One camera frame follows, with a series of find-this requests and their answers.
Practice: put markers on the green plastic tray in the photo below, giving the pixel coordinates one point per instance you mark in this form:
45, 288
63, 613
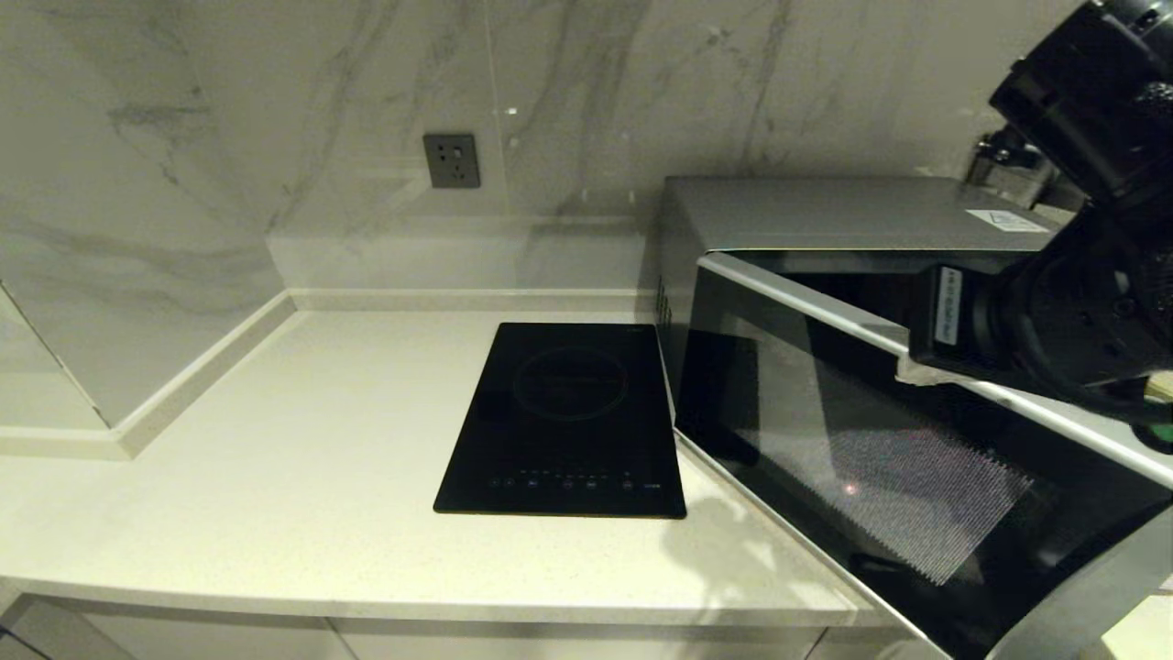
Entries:
1159, 433

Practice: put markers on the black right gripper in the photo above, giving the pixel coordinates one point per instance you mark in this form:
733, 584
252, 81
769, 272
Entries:
971, 316

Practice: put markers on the white sticker label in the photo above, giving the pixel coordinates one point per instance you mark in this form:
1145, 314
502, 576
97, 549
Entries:
1006, 220

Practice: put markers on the black glass microwave door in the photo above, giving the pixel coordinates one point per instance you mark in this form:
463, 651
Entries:
871, 477

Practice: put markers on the beige cabinet door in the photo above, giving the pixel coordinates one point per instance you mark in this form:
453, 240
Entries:
211, 642
568, 646
861, 646

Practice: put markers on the beige cabinet corner panel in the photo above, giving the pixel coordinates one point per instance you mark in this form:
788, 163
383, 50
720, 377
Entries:
46, 637

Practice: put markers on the grey wall socket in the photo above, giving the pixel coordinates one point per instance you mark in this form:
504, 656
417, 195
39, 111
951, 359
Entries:
451, 161

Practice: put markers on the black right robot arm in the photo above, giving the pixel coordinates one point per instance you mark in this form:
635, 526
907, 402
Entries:
1100, 229

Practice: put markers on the black induction cooktop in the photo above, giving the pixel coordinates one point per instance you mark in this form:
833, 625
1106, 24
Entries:
559, 431

